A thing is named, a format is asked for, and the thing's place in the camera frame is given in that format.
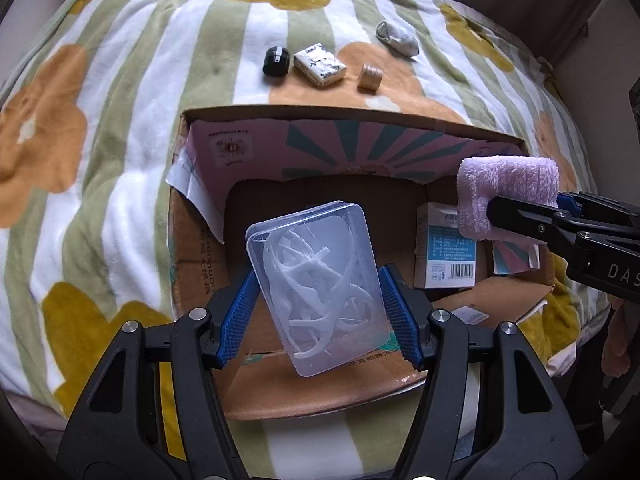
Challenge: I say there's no pink fluffy towel roll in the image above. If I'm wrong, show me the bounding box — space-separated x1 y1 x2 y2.
457 156 560 245

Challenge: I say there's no blue white barcode box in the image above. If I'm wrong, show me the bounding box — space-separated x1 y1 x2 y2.
414 202 476 289

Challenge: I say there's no clear plastic floss pick case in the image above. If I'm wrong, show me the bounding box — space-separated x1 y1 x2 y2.
245 200 390 377

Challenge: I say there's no white patterned sock ball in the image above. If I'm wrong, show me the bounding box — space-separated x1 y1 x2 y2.
375 20 420 58

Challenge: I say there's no white floral print box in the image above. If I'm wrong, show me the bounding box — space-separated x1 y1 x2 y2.
294 44 347 88

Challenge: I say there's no black round jar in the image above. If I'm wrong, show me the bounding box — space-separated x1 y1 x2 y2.
262 47 291 78

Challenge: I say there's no person's right hand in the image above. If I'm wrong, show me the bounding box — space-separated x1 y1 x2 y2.
601 295 630 378

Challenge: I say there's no brown cardboard box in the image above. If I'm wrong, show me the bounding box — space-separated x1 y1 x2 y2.
167 105 526 420

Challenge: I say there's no striped floral fleece blanket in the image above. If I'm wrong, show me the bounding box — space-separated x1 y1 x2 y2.
1 0 605 479

